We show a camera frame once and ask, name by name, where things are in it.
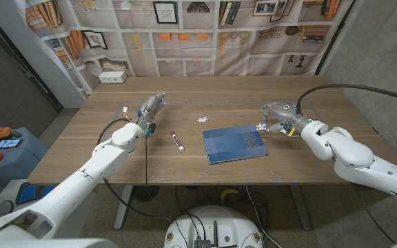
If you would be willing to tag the black round disc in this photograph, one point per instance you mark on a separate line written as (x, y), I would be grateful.
(147, 193)

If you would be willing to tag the blue notebook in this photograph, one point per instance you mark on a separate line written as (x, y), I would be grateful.
(233, 144)

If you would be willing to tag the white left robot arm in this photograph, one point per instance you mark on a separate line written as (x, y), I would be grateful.
(78, 189)

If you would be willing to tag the white wall column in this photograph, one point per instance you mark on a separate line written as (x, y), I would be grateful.
(47, 69)

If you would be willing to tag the orange handheld device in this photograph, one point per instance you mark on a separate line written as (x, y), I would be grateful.
(2, 132)

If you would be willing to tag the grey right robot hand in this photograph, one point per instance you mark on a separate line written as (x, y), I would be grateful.
(284, 112)

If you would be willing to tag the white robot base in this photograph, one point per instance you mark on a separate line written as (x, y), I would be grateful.
(219, 224)

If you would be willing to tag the yellow object under table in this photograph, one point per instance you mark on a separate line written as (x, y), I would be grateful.
(229, 193)

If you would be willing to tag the white table leg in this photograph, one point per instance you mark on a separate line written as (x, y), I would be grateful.
(122, 206)

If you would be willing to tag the white robot torso edge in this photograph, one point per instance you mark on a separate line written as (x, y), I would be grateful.
(47, 244)

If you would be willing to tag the grey table leg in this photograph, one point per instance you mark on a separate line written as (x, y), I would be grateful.
(302, 210)

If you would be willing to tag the white power outlet box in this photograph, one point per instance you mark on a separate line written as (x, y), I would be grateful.
(112, 77)

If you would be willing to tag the white puzzle piece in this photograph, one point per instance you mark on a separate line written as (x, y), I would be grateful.
(261, 127)
(202, 120)

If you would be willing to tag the printed bookshelf backdrop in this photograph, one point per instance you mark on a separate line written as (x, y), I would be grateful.
(191, 44)

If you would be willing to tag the maroon dry erase marker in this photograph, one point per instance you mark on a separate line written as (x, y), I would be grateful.
(177, 141)

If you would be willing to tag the black backdrop stand pole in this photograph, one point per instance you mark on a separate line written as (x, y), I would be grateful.
(334, 40)

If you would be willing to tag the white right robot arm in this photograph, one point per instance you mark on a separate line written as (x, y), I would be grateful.
(357, 158)

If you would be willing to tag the smartphone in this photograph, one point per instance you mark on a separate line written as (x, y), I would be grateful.
(8, 143)

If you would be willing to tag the blue-grey cart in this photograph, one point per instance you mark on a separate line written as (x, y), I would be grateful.
(16, 162)

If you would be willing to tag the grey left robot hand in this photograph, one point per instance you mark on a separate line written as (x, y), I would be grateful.
(148, 110)

